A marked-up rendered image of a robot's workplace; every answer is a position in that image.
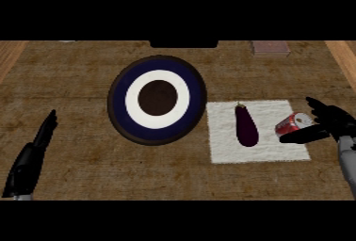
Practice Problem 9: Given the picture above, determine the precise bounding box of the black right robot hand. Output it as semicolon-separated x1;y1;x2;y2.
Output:
277;96;356;145

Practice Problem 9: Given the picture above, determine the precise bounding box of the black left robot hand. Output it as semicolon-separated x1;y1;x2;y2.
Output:
1;109;59;199

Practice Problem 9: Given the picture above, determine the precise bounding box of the red soda can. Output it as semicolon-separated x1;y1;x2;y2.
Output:
273;111;319;138

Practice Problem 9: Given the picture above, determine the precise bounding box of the white cloth placemat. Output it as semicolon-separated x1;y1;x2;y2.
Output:
205;99;313;165

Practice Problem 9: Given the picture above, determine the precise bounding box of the blue white brown round plate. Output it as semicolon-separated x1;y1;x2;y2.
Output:
106;55;208;147

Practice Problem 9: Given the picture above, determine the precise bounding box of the dark purple eggplant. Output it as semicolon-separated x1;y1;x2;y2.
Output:
233;102;260;148

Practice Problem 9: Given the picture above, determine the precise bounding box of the reddish brown block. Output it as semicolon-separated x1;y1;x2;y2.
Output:
249;40;292;57

